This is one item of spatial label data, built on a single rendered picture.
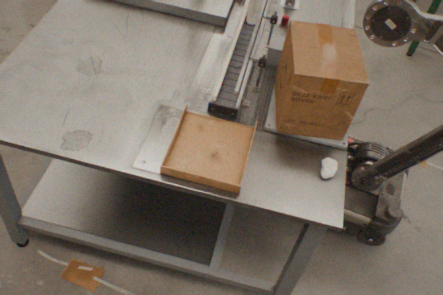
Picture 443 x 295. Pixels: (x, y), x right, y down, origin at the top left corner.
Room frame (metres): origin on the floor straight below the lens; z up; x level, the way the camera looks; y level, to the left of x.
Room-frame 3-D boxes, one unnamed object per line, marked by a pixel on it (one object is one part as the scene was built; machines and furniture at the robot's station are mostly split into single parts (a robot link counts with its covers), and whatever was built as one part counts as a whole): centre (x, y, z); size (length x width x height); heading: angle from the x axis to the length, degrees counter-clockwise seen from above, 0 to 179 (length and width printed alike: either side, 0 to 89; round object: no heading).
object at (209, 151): (1.03, 0.04, 0.85); 0.30 x 0.26 x 0.04; 175
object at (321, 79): (1.31, -0.28, 0.99); 0.30 x 0.24 x 0.27; 5
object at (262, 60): (1.40, -0.07, 0.91); 0.07 x 0.03 x 0.16; 85
